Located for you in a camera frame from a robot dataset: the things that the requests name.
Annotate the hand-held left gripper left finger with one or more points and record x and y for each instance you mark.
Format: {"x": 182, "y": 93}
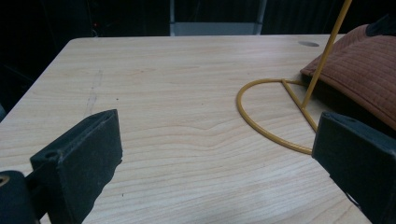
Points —
{"x": 84, "y": 158}

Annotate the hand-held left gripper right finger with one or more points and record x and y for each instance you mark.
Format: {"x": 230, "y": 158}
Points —
{"x": 358, "y": 155}

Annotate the brown quilted cap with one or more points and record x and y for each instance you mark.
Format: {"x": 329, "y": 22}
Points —
{"x": 361, "y": 68}

